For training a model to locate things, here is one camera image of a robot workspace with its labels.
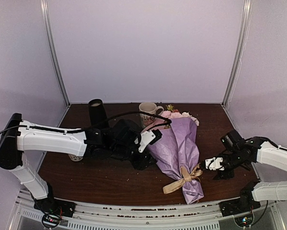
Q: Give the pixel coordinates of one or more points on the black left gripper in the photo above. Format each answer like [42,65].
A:
[143,163]

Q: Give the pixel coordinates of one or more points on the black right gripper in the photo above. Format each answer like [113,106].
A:
[224,176]

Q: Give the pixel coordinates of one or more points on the purple flower bouquet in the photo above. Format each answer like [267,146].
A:
[177,148]

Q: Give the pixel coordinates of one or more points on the beige satin ribbon bow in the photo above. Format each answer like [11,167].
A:
[186,177]

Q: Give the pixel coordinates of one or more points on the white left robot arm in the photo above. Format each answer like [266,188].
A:
[20,136]

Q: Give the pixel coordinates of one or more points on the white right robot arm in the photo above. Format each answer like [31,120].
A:
[258,150]

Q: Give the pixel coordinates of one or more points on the black tall vase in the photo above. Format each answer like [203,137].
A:
[97,114]

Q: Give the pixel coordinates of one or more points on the cream printed mug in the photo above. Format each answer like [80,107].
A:
[151,109]

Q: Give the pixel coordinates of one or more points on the floral mug yellow inside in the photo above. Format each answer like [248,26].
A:
[75,158]

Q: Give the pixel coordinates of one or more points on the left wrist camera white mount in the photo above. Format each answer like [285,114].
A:
[146,138]

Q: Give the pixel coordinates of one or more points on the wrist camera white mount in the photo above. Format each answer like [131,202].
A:
[212,164]
[146,138]

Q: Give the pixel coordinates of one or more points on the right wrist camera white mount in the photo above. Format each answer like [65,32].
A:
[212,164]

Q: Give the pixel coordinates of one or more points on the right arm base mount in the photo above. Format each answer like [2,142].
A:
[242,208]

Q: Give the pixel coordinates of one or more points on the white vented front rail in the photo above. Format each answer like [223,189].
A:
[89,216]

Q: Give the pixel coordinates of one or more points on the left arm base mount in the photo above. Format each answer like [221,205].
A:
[53,210]

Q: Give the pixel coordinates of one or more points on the right aluminium frame post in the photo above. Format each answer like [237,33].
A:
[242,39]

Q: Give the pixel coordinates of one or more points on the aluminium frame post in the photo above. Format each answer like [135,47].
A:
[53,53]
[242,39]

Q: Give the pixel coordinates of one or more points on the left aluminium frame post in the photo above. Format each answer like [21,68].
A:
[53,53]

